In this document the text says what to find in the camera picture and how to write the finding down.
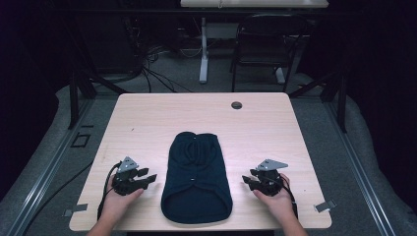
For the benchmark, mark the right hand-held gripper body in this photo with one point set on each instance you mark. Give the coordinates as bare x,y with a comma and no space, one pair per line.
271,182

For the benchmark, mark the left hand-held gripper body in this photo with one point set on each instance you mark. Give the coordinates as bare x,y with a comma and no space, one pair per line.
124,180

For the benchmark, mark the dark navy garment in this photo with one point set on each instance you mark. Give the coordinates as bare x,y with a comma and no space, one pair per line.
196,183

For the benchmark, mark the person's right hand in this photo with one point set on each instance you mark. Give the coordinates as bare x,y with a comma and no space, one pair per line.
282,205

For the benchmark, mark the person's left hand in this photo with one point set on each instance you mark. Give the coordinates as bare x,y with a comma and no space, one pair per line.
114,205

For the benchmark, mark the grey tape strip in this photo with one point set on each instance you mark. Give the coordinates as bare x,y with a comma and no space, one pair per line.
77,208
325,206

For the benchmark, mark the black metal stand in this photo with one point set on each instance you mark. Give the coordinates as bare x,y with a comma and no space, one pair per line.
73,101
342,105

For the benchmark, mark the white desk foot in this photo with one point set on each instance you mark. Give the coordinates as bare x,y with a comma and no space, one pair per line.
280,75

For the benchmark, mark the white desk leg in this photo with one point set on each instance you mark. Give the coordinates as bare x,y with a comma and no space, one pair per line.
204,59

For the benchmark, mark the black folding chair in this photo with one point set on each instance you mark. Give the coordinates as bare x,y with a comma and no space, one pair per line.
272,39

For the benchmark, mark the grey metal floor rail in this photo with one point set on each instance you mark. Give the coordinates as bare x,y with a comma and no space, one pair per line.
52,170
357,167

